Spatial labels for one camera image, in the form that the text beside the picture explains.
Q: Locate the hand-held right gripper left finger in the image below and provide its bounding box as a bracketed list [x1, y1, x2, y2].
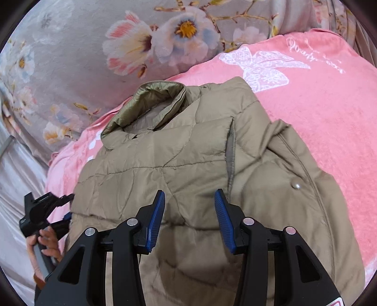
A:
[35, 190, 166, 306]

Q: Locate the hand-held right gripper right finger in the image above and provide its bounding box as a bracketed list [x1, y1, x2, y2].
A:
[214, 189, 344, 306]

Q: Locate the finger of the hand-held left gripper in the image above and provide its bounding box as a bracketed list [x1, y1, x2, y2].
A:
[49, 211, 74, 239]

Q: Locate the khaki puffer jacket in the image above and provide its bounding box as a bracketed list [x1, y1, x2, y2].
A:
[63, 76, 366, 306]

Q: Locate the person's left hand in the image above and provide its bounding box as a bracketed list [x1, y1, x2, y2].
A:
[26, 228, 63, 280]

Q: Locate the silver grey cloth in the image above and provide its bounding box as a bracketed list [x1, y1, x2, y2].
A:
[0, 118, 50, 295]

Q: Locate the pink printed blanket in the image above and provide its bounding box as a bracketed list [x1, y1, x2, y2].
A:
[44, 28, 377, 283]

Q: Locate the grey floral blanket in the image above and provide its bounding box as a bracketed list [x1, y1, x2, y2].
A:
[0, 0, 363, 165]

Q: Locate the beige curtain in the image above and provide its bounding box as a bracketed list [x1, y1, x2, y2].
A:
[352, 19, 374, 59]

